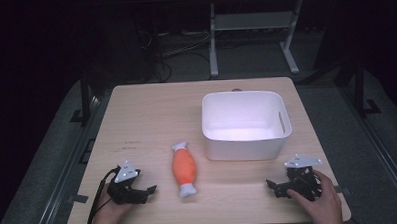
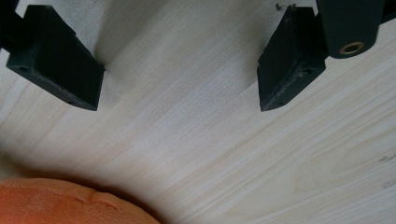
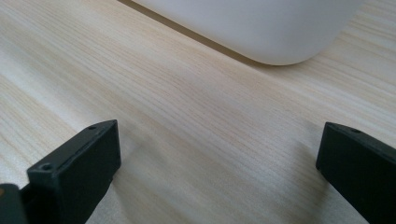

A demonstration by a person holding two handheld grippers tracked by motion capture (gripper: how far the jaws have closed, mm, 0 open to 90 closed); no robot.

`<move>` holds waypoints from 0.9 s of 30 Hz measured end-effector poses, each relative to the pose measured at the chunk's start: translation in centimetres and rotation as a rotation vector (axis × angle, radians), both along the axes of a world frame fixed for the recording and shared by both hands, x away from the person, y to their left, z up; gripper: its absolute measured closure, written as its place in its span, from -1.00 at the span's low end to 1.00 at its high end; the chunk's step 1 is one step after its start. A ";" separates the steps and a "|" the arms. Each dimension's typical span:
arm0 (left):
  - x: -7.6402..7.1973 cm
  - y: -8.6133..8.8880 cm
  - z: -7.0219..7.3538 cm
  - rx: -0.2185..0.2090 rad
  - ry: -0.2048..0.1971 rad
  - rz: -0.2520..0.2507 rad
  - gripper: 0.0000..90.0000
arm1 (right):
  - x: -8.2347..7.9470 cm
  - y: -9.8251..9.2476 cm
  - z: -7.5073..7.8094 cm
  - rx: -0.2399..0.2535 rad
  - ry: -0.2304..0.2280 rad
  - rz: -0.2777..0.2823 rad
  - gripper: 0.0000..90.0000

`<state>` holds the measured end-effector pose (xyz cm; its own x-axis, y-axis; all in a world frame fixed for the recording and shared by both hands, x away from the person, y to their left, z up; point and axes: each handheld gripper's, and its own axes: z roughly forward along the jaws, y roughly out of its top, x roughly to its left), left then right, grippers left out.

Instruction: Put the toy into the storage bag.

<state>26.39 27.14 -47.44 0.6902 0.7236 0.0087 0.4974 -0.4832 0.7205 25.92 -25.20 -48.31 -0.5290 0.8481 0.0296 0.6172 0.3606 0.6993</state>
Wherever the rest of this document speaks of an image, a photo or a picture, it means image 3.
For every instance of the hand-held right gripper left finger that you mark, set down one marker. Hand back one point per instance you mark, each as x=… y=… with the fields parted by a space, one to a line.
x=74 y=174

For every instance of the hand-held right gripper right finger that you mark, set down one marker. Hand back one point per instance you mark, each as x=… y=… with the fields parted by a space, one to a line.
x=358 y=168

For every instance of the white plastic container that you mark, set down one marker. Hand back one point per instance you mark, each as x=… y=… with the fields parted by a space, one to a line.
x=258 y=28

